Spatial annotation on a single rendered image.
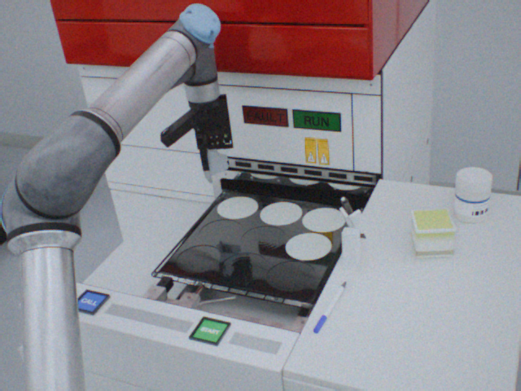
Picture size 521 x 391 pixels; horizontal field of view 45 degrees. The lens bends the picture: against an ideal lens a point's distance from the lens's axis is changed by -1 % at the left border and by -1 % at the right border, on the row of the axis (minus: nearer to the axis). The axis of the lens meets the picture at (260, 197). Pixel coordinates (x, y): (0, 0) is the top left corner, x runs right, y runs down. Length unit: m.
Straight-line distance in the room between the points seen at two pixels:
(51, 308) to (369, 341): 0.51
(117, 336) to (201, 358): 0.17
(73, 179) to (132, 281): 0.60
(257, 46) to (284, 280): 0.51
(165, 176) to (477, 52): 1.63
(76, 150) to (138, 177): 0.88
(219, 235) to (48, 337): 0.60
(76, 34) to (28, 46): 2.39
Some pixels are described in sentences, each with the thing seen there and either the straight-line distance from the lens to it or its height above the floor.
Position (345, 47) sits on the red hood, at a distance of 1.34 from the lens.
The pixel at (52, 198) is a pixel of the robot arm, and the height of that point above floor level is 1.27.
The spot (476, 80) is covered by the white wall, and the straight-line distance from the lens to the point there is 2.96.
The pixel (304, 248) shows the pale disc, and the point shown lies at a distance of 1.39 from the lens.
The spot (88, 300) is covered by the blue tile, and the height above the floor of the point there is 0.96.
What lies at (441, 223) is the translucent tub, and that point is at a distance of 1.23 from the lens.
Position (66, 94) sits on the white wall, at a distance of 4.01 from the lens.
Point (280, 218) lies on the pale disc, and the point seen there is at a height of 0.90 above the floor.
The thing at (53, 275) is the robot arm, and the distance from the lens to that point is 1.01.
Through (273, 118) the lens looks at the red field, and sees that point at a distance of 1.52.
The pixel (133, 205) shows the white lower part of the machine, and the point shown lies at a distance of 1.90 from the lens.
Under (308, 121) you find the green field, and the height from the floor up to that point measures 1.10.
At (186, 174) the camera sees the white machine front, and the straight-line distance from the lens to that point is 1.73.
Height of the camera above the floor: 1.72
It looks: 31 degrees down
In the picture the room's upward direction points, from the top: 7 degrees counter-clockwise
